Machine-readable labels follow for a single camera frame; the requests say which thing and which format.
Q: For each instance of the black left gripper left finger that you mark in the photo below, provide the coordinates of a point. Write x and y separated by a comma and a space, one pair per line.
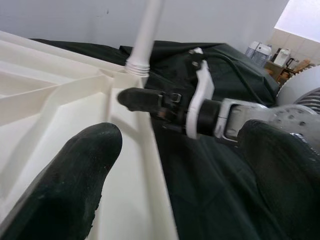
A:
62, 190

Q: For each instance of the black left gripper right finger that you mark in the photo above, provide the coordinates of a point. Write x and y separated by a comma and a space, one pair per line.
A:
287, 180

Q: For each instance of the white small appliance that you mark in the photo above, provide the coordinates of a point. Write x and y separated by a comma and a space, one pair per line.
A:
282, 56

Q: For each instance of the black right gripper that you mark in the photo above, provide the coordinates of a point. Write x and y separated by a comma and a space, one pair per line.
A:
172, 110

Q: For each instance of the white plastic table leg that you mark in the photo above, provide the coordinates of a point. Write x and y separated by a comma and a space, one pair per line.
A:
147, 37

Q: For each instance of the white plastic table top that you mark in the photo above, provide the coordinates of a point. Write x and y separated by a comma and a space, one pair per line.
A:
50, 100

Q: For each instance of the grey fan grille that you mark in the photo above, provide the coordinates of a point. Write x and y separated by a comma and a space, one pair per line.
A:
310, 98

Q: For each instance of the black cloth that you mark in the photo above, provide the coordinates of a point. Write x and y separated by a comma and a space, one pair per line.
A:
212, 175

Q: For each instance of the white round object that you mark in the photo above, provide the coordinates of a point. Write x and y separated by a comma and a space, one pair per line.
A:
297, 77

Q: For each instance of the wooden furniture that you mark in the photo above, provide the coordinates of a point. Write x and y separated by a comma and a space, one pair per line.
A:
277, 71

